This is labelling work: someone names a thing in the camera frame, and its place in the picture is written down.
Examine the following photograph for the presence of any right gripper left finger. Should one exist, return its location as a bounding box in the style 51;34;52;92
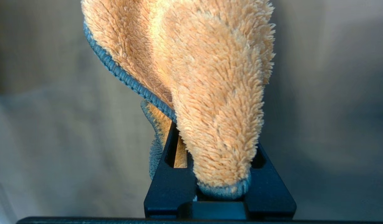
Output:
144;121;198;218

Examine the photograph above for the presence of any orange fluffy cloth blue trim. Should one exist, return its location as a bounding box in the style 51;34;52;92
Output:
81;0;276;200

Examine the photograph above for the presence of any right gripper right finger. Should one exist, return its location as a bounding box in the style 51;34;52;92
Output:
243;142;297;219

